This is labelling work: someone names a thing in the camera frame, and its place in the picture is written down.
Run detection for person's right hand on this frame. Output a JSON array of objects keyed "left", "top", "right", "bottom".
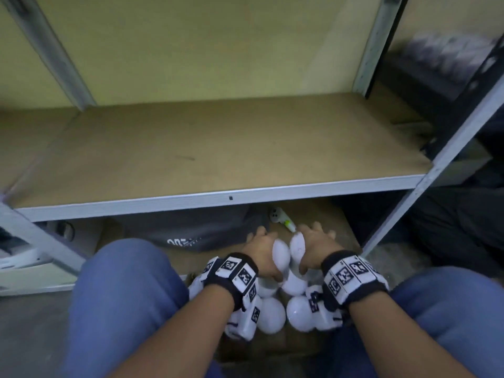
[{"left": 295, "top": 222, "right": 341, "bottom": 276}]

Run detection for person's left hand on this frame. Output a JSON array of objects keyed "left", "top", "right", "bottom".
[{"left": 240, "top": 226, "right": 285, "bottom": 283}]

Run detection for white jar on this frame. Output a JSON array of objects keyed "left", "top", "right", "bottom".
[
  {"left": 271, "top": 239, "right": 292, "bottom": 278},
  {"left": 289, "top": 232, "right": 307, "bottom": 274}
]

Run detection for white jars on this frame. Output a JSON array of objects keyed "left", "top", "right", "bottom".
[{"left": 188, "top": 267, "right": 328, "bottom": 335}]

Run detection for brown cardboard box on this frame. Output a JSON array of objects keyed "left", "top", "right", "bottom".
[{"left": 181, "top": 271, "right": 347, "bottom": 365}]

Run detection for grey metal shelf wooden boards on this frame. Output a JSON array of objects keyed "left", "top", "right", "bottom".
[{"left": 0, "top": 0, "right": 504, "bottom": 296}]

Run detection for black wristband with marker tags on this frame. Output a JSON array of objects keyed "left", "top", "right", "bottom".
[
  {"left": 321, "top": 249, "right": 390, "bottom": 311},
  {"left": 199, "top": 252, "right": 261, "bottom": 311}
]

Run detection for white green-tipped bottle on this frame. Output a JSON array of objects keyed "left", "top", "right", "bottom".
[{"left": 269, "top": 206, "right": 297, "bottom": 234}]

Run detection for dark grey fabric bag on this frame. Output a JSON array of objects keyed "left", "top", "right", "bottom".
[{"left": 122, "top": 204, "right": 272, "bottom": 255}]

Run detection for row of purple labelled packets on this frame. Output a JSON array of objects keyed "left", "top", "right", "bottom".
[{"left": 401, "top": 31, "right": 499, "bottom": 85}]

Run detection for white headset device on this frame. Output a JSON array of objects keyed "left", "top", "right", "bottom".
[{"left": 0, "top": 228, "right": 52, "bottom": 272}]

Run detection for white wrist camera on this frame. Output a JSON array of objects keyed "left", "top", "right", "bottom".
[
  {"left": 308, "top": 285, "right": 344, "bottom": 332},
  {"left": 224, "top": 299, "right": 264, "bottom": 342}
]

